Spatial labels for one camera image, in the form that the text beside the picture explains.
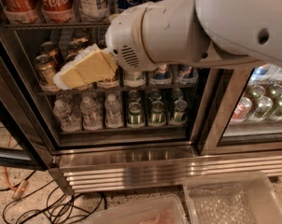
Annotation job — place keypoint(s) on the red coke can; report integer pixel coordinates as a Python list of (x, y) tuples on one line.
[(58, 11), (21, 11)]

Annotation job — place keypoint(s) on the right green can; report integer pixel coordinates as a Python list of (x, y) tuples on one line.
[(178, 113)]

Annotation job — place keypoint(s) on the right clear plastic bin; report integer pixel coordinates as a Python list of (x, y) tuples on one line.
[(240, 198)]

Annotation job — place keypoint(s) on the clear plastic bin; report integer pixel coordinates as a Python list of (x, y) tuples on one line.
[(240, 198), (166, 209)]

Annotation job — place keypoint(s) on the right water bottle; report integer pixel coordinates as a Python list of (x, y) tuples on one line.
[(113, 112)]

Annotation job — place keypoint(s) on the gold can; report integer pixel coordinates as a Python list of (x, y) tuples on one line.
[(108, 83), (54, 52), (74, 47), (46, 70)]

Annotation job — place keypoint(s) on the right red bull can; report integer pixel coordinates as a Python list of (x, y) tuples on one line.
[(186, 74)]

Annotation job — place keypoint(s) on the middle water bottle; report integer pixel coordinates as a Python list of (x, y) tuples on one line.
[(92, 119)]

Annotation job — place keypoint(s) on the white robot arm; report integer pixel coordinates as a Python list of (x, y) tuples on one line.
[(199, 33)]

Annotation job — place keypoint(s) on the green can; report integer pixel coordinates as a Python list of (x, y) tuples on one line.
[(178, 113), (135, 115), (157, 114)]

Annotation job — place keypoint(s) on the red bull can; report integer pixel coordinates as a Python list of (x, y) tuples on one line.
[(186, 74), (161, 75)]

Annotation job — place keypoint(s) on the middle green can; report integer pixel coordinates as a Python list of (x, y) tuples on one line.
[(157, 114)]

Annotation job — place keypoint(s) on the left red bull can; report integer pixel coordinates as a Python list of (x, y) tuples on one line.
[(161, 75)]

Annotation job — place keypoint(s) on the stainless steel fridge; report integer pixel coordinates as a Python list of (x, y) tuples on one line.
[(206, 143)]

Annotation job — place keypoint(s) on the water bottle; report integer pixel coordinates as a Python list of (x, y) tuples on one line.
[(69, 119), (113, 112), (92, 119)]

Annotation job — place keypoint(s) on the left clear plastic bin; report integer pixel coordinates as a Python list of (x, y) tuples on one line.
[(166, 209)]

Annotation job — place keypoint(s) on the white lacroix can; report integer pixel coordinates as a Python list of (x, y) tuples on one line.
[(134, 79)]

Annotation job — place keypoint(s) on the left water bottle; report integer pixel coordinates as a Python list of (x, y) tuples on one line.
[(69, 119)]

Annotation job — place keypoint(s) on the front left gold can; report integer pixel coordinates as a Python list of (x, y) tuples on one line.
[(46, 70)]

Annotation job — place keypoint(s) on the red can right compartment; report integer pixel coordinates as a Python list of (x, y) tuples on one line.
[(241, 110)]

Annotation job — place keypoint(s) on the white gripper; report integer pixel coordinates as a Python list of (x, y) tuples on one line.
[(123, 38)]

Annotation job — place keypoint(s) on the back left gold can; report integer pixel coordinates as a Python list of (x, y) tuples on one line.
[(54, 52)]

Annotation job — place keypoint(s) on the white black labelled can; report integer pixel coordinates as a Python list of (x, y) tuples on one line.
[(93, 10)]

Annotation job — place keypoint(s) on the left green can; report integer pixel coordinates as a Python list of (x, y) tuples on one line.
[(135, 115)]

